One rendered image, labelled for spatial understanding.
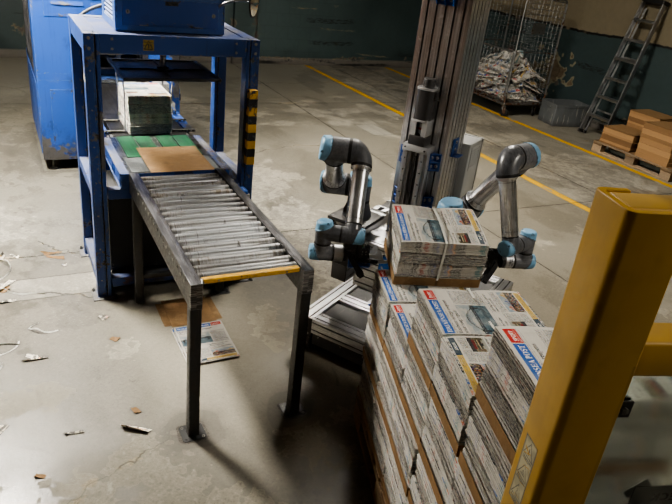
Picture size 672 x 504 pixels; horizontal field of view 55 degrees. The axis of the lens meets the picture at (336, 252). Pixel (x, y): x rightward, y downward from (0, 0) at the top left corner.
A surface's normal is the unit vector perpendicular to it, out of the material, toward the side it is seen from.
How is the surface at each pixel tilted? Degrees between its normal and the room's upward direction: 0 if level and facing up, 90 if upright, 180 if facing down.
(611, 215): 90
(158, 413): 0
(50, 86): 90
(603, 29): 90
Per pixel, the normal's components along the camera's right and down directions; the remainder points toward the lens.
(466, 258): 0.07, 0.58
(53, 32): 0.44, 0.43
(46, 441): 0.11, -0.89
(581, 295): -0.98, -0.04
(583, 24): -0.89, 0.11
